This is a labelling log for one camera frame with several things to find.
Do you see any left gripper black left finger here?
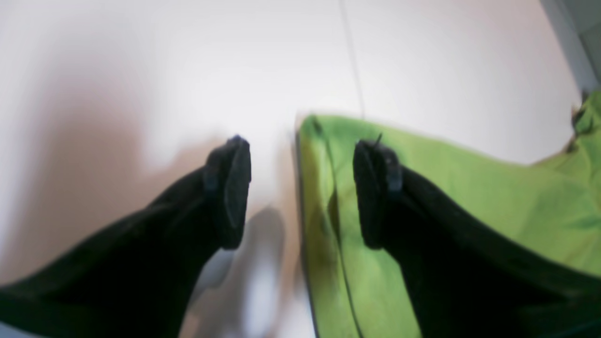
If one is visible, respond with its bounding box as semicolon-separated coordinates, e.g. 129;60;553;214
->
1;136;251;338

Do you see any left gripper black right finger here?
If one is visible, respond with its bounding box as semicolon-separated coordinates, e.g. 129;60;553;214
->
353;140;601;338

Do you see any green t-shirt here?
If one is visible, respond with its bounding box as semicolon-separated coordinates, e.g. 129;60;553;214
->
297;91;601;338

